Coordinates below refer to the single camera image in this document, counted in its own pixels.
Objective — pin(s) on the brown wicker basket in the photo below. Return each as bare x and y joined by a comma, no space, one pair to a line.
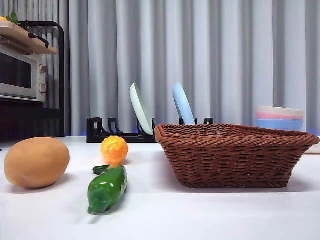
225,160

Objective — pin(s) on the green cucumber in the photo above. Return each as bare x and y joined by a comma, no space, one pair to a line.
107,190

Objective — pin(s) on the brown potato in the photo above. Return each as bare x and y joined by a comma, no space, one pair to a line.
37,162

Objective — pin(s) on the pale green plate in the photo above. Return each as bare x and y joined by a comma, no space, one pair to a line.
141,112

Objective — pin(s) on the light blue plate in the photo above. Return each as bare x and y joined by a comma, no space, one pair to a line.
183,107

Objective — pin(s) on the black dish rack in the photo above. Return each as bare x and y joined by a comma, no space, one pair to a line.
91,135

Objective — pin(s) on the grey curtain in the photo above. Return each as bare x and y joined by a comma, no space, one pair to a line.
225,62

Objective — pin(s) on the pink bowl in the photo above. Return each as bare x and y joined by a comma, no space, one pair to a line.
275,115

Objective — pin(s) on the blue bowl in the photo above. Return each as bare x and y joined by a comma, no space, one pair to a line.
280,125

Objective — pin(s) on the cream bowl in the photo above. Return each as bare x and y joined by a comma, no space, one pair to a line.
280,110

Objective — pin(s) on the silver toaster oven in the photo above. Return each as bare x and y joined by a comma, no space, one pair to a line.
17,75

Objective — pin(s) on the white plate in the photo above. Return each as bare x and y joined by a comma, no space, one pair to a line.
313,149

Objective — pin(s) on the green leaf sprig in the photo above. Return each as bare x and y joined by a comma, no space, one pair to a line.
13,18

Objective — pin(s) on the orange fruit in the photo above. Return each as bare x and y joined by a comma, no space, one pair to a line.
3,19

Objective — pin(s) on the black metal shelf frame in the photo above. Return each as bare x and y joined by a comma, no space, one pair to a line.
62,75

